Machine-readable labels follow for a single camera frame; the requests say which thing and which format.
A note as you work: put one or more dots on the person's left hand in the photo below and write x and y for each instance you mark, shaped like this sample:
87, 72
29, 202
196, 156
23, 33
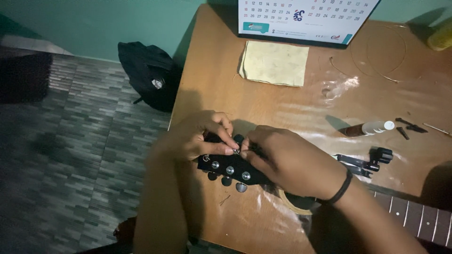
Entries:
190, 137

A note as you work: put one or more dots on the person's right hand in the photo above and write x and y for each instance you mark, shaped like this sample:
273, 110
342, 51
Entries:
293, 162

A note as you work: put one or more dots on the roll of tape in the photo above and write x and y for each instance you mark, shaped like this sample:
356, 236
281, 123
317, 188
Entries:
293, 209

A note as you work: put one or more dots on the black wristband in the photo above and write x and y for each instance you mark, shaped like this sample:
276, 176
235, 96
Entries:
341, 188

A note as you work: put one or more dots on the black backpack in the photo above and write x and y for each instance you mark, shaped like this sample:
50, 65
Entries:
150, 74

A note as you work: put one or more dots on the brown bottle with white cap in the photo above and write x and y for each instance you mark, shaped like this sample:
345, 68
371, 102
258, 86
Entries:
370, 128

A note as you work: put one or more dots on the clear plastic wrapper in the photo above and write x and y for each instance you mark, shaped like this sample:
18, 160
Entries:
339, 88

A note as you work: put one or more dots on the yellow cloth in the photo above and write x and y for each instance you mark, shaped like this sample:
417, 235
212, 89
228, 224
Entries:
273, 63

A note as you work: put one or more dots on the short black bridge pin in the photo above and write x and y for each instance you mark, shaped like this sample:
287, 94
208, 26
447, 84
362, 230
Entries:
402, 133

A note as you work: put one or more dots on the long black bridge pin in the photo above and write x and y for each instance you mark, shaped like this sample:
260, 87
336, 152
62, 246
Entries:
411, 125

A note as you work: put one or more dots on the white desk calendar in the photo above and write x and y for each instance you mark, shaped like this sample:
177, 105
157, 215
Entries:
307, 17

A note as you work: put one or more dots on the thin pale stick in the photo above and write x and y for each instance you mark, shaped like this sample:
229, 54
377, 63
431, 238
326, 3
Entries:
437, 129

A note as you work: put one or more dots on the yellow-green bottle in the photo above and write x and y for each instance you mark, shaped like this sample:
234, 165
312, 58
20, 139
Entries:
441, 37

